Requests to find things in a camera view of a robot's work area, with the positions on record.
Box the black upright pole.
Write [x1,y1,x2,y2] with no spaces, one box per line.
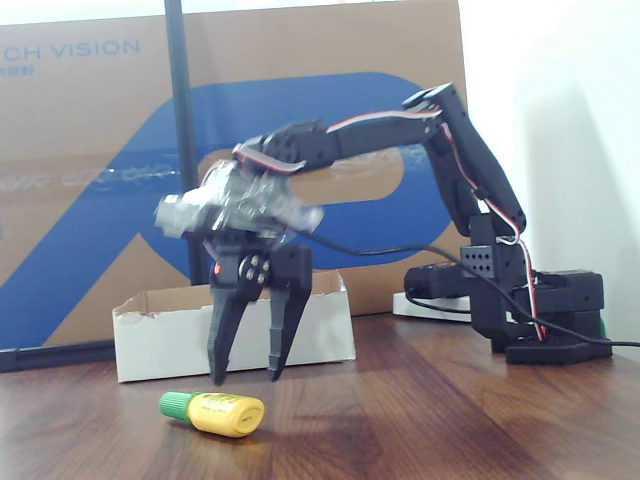
[163,0,212,289]

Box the plastic-wrapped wrist camera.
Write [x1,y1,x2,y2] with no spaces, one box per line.
[153,159,326,242]

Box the blue and brown cardboard panel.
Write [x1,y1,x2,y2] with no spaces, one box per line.
[0,0,469,351]

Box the white cardboard box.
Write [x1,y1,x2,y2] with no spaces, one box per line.
[112,269,358,384]

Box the black metal rail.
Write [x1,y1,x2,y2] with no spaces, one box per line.
[0,339,117,374]

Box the black power adapter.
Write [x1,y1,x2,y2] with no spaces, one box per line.
[403,261,474,302]

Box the black camera cable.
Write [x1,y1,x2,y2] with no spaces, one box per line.
[299,227,640,349]

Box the yellow and green toy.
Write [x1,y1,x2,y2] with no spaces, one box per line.
[159,390,266,440]

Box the white power strip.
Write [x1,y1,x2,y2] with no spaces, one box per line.
[392,291,474,324]

